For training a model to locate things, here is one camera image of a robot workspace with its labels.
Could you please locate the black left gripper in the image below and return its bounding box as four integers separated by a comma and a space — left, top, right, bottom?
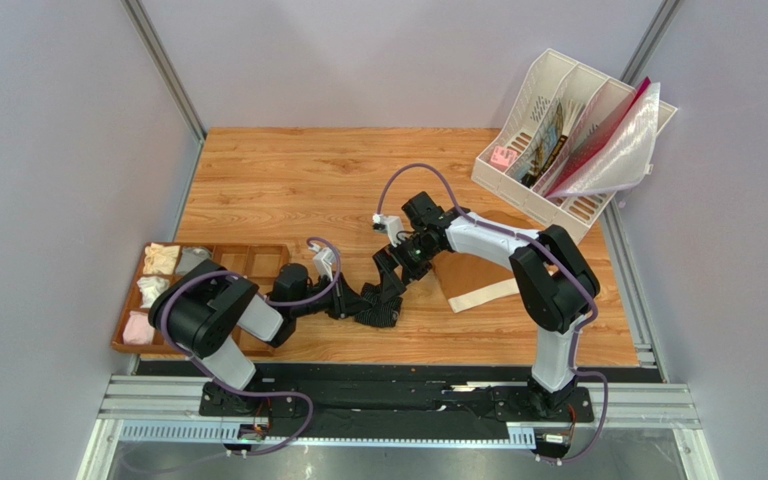
292, 270, 373, 319

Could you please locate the black striped underwear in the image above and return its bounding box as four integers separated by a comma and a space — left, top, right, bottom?
354, 283, 403, 328

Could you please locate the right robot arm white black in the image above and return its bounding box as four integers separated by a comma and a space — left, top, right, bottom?
372, 192, 600, 397

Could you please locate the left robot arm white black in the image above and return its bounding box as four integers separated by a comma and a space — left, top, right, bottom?
148, 246, 373, 393

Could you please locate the orange ribbed underwear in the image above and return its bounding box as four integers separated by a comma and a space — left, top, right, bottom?
433, 210, 550, 314

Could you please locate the grey rolled underwear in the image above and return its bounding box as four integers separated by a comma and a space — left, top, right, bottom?
174, 246, 213, 276

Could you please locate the cream rolled underwear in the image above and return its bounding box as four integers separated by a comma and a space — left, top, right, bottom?
142, 243, 180, 275

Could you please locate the white rolled underwear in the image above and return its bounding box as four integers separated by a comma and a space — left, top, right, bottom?
136, 276, 170, 309

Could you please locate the pink rolled underwear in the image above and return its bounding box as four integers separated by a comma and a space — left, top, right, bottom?
122, 310, 155, 346

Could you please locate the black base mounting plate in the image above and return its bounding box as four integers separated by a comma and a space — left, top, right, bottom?
134, 361, 665, 442

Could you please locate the pink sticky note pad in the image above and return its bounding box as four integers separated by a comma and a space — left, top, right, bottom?
488, 145, 519, 172

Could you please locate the wooden compartment tray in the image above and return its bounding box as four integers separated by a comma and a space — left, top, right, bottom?
110, 242, 289, 358

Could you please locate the illustrated booklet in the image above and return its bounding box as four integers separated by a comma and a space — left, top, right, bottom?
509, 99, 585, 188

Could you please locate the white plastic file rack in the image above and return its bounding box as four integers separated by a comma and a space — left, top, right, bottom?
472, 49, 676, 241

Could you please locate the red plastic folder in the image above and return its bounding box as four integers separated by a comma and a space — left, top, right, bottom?
535, 77, 651, 198

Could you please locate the clear bubble plastic folder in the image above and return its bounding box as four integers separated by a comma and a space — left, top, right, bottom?
548, 81, 661, 199

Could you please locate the aluminium rail frame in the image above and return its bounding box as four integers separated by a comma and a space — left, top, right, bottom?
77, 199, 721, 480

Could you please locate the left aluminium corner post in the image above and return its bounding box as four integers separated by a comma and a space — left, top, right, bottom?
121, 0, 207, 144

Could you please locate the aluminium corner post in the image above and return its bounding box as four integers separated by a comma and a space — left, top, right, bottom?
121, 0, 207, 144
620, 0, 684, 85

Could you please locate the right aluminium corner post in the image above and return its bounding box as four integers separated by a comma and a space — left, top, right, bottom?
620, 0, 684, 85

